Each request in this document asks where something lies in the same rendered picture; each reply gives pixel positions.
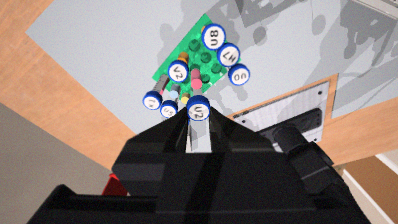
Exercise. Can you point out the grey bench mat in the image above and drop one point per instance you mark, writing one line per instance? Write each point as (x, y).
(113, 48)

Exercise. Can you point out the green tube rack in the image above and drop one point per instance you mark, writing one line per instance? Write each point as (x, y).
(193, 46)

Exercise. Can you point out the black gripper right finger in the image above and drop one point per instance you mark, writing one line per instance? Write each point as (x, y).
(234, 136)

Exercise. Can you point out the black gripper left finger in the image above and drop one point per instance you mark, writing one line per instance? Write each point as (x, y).
(162, 136)

